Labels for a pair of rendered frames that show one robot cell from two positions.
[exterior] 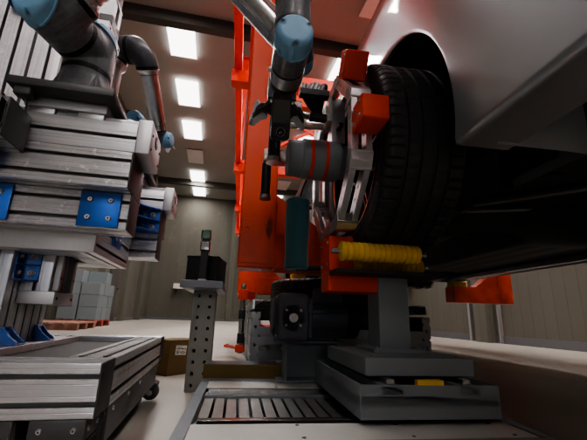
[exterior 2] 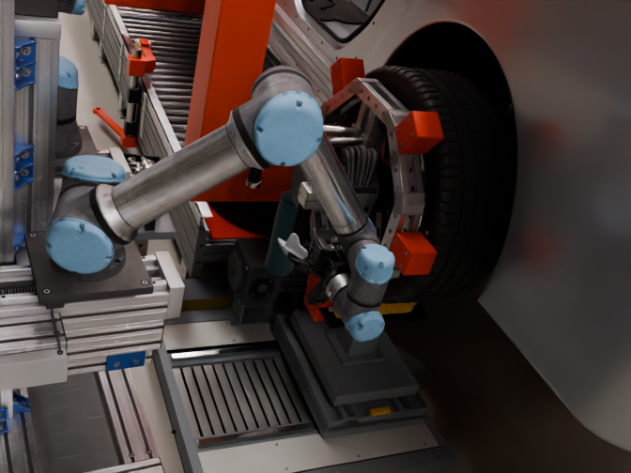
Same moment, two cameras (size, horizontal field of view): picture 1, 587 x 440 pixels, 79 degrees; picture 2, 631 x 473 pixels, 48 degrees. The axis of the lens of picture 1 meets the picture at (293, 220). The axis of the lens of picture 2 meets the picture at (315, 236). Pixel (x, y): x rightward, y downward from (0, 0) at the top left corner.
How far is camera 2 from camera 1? 161 cm
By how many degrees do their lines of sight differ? 52
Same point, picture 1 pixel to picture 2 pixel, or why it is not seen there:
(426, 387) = (377, 416)
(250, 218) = not seen: hidden behind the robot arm
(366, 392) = (332, 425)
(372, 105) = (417, 265)
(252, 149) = (227, 38)
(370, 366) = (339, 401)
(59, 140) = (91, 325)
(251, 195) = (217, 112)
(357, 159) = not seen: hidden behind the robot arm
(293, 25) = (368, 329)
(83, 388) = not seen: outside the picture
